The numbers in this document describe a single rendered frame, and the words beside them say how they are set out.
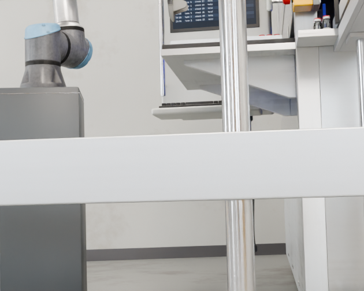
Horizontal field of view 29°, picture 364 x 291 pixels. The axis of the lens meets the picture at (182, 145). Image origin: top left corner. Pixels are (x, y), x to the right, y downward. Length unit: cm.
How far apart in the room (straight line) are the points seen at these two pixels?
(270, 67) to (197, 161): 97
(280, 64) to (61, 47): 72
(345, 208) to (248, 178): 84
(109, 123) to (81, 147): 371
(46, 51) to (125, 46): 279
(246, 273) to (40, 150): 43
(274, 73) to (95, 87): 298
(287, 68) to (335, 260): 59
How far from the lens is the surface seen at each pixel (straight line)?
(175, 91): 309
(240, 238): 123
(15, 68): 508
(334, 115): 203
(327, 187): 122
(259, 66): 215
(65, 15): 245
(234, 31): 126
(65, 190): 126
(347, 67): 206
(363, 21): 173
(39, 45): 230
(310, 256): 202
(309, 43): 201
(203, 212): 497
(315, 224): 202
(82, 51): 242
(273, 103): 263
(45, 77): 227
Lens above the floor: 44
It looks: 4 degrees up
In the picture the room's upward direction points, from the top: 2 degrees counter-clockwise
